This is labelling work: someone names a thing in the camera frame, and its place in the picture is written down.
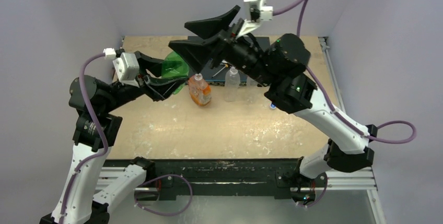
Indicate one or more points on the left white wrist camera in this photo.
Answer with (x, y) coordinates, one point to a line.
(125, 64)

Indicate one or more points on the black network switch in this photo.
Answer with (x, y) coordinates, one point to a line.
(219, 80)

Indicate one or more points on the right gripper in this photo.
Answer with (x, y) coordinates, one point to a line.
(222, 43)

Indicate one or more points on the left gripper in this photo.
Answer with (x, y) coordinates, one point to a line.
(157, 88)

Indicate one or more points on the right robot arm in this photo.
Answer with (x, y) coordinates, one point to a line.
(281, 67)

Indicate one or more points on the large clear plastic bottle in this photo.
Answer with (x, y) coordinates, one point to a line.
(232, 83)

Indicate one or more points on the slim clear plastic bottle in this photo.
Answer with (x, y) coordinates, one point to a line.
(251, 87)

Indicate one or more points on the aluminium frame rail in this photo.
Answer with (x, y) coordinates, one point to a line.
(360, 180)

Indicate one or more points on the yellow black screwdriver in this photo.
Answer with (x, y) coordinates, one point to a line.
(225, 66)

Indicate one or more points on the orange label plastic bottle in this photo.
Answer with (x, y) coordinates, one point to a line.
(199, 90)

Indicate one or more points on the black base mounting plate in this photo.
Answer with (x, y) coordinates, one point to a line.
(275, 177)

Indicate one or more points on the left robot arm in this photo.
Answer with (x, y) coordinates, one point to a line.
(95, 134)

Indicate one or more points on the green plastic bottle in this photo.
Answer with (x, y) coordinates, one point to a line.
(174, 66)

